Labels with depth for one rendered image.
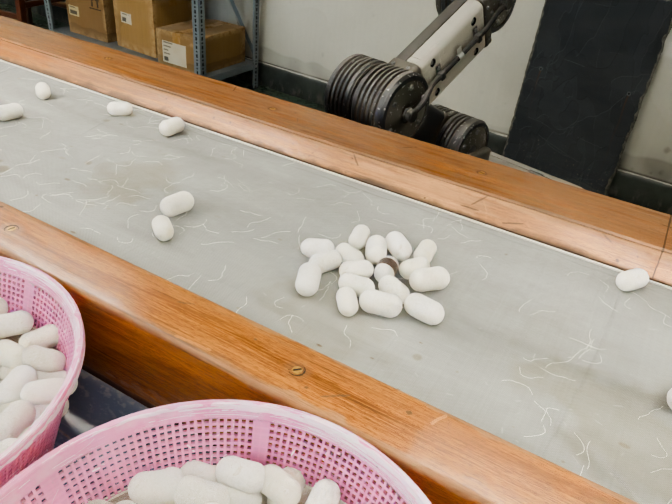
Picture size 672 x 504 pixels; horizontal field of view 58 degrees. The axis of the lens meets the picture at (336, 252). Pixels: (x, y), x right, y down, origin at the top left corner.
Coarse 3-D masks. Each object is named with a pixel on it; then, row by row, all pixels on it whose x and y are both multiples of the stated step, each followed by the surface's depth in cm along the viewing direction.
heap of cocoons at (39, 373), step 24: (0, 312) 49; (24, 312) 48; (0, 336) 47; (24, 336) 46; (48, 336) 47; (0, 360) 44; (24, 360) 44; (48, 360) 44; (0, 384) 42; (24, 384) 43; (48, 384) 42; (0, 408) 42; (24, 408) 40; (0, 432) 39; (24, 432) 40
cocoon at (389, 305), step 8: (360, 296) 52; (368, 296) 51; (376, 296) 51; (384, 296) 51; (392, 296) 51; (360, 304) 52; (368, 304) 51; (376, 304) 51; (384, 304) 51; (392, 304) 51; (400, 304) 51; (368, 312) 52; (376, 312) 51; (384, 312) 51; (392, 312) 51
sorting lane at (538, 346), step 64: (0, 64) 96; (0, 128) 77; (64, 128) 78; (128, 128) 80; (192, 128) 82; (0, 192) 64; (64, 192) 65; (128, 192) 66; (192, 192) 67; (256, 192) 69; (320, 192) 70; (384, 192) 71; (128, 256) 56; (192, 256) 57; (256, 256) 58; (448, 256) 61; (512, 256) 62; (576, 256) 63; (256, 320) 50; (320, 320) 51; (384, 320) 52; (448, 320) 52; (512, 320) 53; (576, 320) 54; (640, 320) 55; (448, 384) 46; (512, 384) 47; (576, 384) 47; (640, 384) 48; (576, 448) 42; (640, 448) 43
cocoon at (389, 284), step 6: (384, 276) 54; (390, 276) 54; (384, 282) 54; (390, 282) 53; (396, 282) 53; (384, 288) 54; (390, 288) 53; (396, 288) 53; (402, 288) 53; (396, 294) 53; (402, 294) 53; (408, 294) 53; (402, 300) 53
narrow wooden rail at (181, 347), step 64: (64, 256) 51; (128, 320) 46; (192, 320) 46; (128, 384) 50; (192, 384) 45; (256, 384) 41; (320, 384) 42; (384, 384) 42; (384, 448) 38; (448, 448) 38; (512, 448) 38
